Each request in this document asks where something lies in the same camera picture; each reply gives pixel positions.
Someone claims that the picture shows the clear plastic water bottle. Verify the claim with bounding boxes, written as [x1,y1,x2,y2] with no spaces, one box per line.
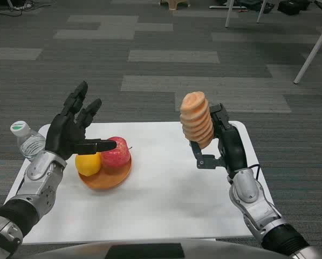
[10,120,47,162]

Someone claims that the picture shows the yellow lemon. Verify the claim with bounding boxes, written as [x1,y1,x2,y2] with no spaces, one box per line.
[74,152,101,178]

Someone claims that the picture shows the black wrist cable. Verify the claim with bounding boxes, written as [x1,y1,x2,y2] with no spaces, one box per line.
[247,163,261,180]

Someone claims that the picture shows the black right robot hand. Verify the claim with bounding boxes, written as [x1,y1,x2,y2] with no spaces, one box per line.
[189,103,248,179]

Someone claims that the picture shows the ridged orange bread loaf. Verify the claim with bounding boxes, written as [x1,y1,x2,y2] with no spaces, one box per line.
[180,91,215,150]

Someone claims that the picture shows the silver robot chest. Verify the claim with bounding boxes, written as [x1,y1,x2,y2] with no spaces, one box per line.
[20,238,275,259]

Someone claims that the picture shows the beige plastic stool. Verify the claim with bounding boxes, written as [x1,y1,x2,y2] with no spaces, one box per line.
[160,0,191,11]

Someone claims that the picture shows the orange round plate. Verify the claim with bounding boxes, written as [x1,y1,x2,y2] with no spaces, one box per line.
[78,154,133,190]

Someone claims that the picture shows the red apple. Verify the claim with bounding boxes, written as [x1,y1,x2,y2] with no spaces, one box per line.
[100,137,133,170]

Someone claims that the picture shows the white slanted desk leg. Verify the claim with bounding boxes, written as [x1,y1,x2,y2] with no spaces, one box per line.
[293,18,322,85]

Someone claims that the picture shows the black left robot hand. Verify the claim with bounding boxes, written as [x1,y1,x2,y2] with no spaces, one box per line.
[44,80,118,161]

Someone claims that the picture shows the black equipment case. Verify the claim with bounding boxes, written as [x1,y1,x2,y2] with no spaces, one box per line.
[277,0,311,16]

